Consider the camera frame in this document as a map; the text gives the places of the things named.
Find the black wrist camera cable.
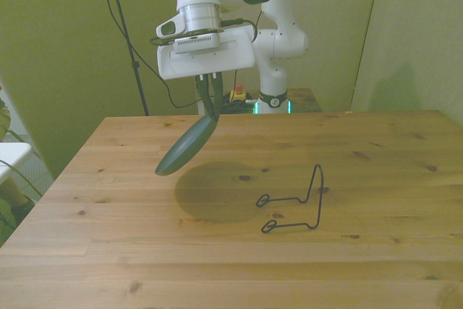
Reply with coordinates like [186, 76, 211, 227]
[150, 0, 304, 48]

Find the emergency stop button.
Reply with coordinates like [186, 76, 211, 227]
[230, 83, 250, 104]

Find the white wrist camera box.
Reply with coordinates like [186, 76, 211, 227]
[172, 33, 221, 55]

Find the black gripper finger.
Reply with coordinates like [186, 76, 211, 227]
[211, 72, 224, 122]
[194, 74, 215, 119]

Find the black cable bundle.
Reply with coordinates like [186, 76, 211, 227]
[216, 91, 258, 115]

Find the green round plate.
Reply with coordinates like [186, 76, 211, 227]
[154, 114, 218, 177]

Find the black tripod camera cable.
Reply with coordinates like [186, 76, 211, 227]
[92, 0, 202, 109]

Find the black tripod pole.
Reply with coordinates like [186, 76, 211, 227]
[103, 0, 150, 117]

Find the black wire plate stand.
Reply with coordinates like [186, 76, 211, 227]
[255, 163, 325, 234]

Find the dark floor cable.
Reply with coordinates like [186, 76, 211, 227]
[0, 158, 44, 198]

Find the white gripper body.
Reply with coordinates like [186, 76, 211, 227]
[156, 26, 256, 81]

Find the white side furniture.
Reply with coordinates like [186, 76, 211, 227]
[0, 141, 33, 183]

